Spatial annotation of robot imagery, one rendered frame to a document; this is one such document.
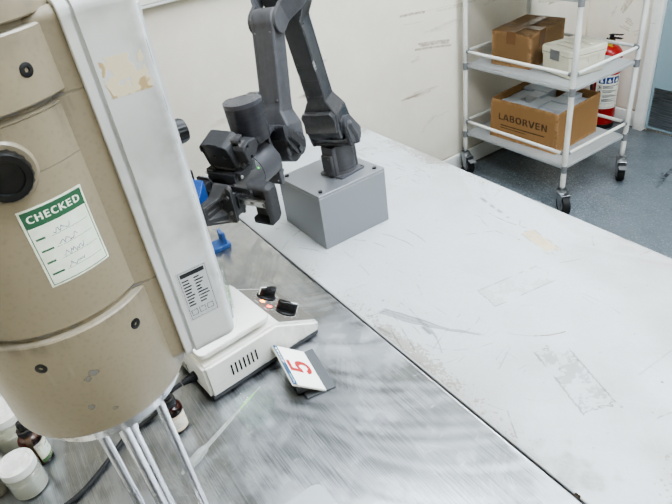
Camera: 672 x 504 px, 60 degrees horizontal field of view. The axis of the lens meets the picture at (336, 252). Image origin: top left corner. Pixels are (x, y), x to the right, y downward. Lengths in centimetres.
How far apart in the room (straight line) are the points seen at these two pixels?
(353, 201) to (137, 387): 84
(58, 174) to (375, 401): 63
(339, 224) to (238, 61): 138
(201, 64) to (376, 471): 184
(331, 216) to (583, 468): 61
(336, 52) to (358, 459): 208
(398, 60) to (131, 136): 260
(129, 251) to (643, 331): 80
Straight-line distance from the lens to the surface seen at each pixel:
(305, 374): 86
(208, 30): 234
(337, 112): 107
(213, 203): 80
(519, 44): 296
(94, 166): 29
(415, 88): 297
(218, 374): 86
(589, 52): 285
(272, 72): 93
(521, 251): 110
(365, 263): 108
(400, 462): 78
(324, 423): 83
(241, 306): 90
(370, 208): 116
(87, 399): 34
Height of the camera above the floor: 154
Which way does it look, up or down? 34 degrees down
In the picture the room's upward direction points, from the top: 9 degrees counter-clockwise
